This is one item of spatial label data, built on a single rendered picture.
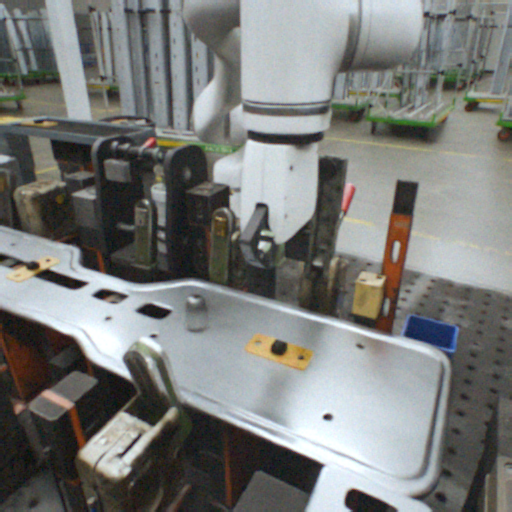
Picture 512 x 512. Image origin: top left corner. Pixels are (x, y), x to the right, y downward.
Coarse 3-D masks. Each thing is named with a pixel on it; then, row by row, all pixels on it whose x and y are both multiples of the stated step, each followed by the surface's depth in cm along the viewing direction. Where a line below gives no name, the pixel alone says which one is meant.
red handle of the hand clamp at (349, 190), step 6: (348, 186) 67; (354, 186) 67; (348, 192) 66; (354, 192) 67; (348, 198) 66; (342, 204) 65; (348, 204) 66; (342, 210) 65; (342, 216) 65; (318, 252) 62; (324, 252) 62; (318, 258) 62; (324, 258) 62; (318, 264) 61
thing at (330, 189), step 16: (320, 160) 54; (336, 160) 57; (320, 176) 55; (336, 176) 57; (320, 192) 58; (336, 192) 57; (320, 208) 60; (336, 208) 58; (320, 224) 60; (336, 224) 59; (320, 240) 61; (336, 240) 61
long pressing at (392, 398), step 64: (64, 256) 77; (64, 320) 60; (128, 320) 60; (256, 320) 60; (320, 320) 60; (192, 384) 49; (256, 384) 49; (320, 384) 49; (384, 384) 49; (448, 384) 49; (320, 448) 42; (384, 448) 41
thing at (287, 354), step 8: (256, 336) 56; (264, 336) 56; (248, 344) 55; (264, 344) 55; (272, 344) 53; (288, 344) 55; (248, 352) 54; (256, 352) 54; (264, 352) 54; (272, 352) 53; (280, 352) 53; (288, 352) 54; (296, 352) 54; (304, 352) 54; (312, 352) 54; (272, 360) 53; (280, 360) 52; (288, 360) 52; (296, 360) 52; (304, 360) 52; (296, 368) 51; (304, 368) 51
